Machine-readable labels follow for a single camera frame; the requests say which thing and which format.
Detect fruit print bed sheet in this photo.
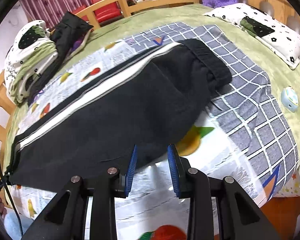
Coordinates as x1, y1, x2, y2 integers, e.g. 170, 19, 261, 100
8, 23, 299, 239

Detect black pants with white stripe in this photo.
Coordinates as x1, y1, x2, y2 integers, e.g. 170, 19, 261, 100
7, 39, 232, 192

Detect green fleece blanket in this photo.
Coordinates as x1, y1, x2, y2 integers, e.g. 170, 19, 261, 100
5, 6, 300, 185

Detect red chair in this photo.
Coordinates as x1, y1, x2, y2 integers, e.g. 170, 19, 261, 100
71, 0, 125, 25

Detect folded white green quilt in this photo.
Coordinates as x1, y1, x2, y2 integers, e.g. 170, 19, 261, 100
4, 20, 58, 105

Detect black cable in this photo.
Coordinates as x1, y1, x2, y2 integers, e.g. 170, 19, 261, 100
0, 134, 24, 237

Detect person's left hand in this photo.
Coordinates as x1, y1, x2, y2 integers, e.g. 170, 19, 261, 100
0, 197, 7, 220

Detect black clothes pile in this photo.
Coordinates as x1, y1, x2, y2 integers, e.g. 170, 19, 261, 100
27, 12, 93, 106

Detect small light blue toy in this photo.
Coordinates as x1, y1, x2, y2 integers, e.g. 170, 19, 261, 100
281, 86, 299, 113

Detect white dotted pillow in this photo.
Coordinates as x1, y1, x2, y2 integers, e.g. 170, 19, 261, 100
204, 3, 300, 70

